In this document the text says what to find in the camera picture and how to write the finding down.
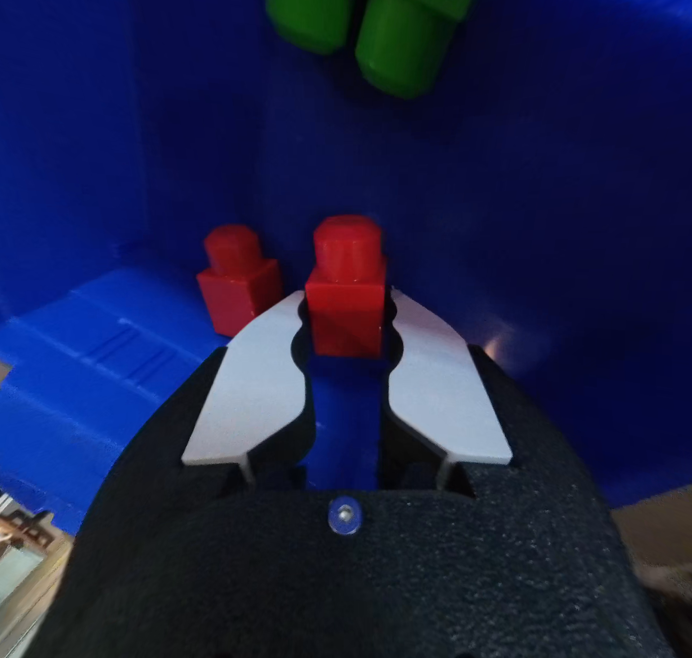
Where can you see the red single-stud mega block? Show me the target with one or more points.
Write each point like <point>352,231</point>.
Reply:
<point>346,312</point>
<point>238,290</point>

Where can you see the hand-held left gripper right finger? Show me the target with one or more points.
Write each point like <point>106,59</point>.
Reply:
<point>443,393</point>

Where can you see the blue plastic bin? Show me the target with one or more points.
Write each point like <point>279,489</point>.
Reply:
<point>540,236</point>

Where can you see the green mega block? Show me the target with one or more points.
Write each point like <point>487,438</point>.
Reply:
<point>400,36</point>

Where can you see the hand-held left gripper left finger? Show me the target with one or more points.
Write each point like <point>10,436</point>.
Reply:
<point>254,387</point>

